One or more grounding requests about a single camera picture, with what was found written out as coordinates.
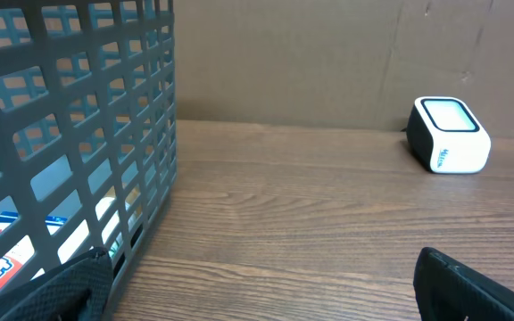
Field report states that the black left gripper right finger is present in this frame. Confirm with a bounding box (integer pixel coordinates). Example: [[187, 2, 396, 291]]
[[413, 247, 514, 321]]

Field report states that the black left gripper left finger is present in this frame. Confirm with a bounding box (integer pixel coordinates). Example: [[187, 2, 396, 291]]
[[0, 248, 113, 321]]

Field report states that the yellow snack bag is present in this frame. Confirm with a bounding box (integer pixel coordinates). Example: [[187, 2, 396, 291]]
[[0, 206, 36, 291]]

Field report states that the white barcode scanner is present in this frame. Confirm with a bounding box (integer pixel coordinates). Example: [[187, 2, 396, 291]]
[[406, 96, 492, 174]]

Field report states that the grey plastic shopping basket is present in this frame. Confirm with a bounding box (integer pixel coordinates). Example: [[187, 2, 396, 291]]
[[0, 0, 177, 297]]

